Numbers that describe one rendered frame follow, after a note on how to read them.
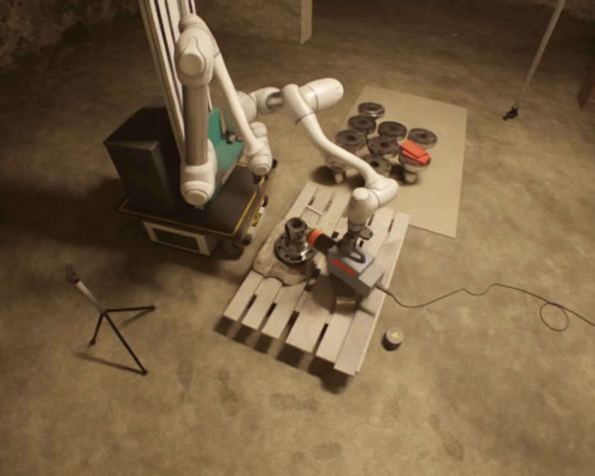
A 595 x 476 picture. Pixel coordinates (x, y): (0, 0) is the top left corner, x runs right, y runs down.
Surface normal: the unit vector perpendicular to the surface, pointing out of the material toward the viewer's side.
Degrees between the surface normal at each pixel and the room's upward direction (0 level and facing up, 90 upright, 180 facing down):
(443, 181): 0
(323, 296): 0
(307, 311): 0
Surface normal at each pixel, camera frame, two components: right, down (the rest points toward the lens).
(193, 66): 0.15, 0.69
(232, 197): 0.00, -0.64
